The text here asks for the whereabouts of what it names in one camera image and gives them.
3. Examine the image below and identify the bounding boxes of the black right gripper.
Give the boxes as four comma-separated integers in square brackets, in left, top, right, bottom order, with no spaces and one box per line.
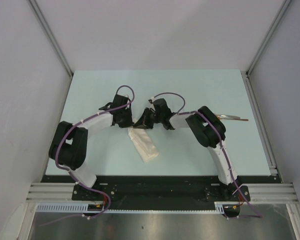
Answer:
[133,107,163,129]

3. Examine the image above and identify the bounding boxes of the white cloth napkin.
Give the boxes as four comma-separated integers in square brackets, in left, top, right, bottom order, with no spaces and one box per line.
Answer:
[127,127,159,163]

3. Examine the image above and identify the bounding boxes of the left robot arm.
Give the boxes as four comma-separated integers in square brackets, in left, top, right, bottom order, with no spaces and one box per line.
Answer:
[48,94,134,200]

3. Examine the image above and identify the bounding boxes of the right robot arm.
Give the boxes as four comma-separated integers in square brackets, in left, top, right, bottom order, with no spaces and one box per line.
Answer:
[133,98,239,201]

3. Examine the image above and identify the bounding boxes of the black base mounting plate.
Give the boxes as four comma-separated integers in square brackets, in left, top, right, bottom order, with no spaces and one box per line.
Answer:
[39,174,282,218]

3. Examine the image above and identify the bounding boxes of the silver metal fork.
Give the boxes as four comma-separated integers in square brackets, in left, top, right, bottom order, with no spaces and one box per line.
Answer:
[214,113,241,120]

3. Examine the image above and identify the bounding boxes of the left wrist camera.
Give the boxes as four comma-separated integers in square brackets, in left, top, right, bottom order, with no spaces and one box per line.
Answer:
[111,94,131,109]

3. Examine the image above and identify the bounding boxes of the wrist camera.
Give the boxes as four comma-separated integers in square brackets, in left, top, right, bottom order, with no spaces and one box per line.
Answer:
[111,94,131,109]
[148,98,172,116]

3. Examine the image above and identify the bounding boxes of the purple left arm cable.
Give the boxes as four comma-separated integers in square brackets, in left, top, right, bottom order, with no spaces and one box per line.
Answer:
[38,85,136,227]

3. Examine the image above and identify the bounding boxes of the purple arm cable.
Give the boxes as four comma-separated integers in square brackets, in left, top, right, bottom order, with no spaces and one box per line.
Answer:
[38,85,136,227]
[152,92,263,220]

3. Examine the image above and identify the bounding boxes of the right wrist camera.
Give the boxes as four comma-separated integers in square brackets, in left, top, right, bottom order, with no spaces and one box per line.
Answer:
[148,98,172,116]

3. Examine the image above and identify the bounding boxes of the white slotted cable duct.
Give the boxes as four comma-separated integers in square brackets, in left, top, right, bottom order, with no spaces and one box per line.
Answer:
[36,202,224,216]

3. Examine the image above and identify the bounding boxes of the right aluminium corner post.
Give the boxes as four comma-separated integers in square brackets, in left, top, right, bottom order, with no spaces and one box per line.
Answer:
[244,0,292,76]

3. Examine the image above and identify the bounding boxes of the aluminium corner post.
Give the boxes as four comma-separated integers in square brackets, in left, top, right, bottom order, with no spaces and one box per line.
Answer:
[244,0,292,76]
[27,0,74,77]

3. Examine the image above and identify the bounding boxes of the left aluminium corner post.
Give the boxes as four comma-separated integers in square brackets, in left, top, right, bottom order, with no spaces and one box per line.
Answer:
[27,0,74,77]

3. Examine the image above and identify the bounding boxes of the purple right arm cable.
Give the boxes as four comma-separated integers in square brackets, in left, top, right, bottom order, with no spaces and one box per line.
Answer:
[152,92,263,220]

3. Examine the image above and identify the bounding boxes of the aluminium frame rail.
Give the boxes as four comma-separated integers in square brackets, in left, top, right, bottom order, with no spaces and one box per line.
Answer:
[26,182,298,204]

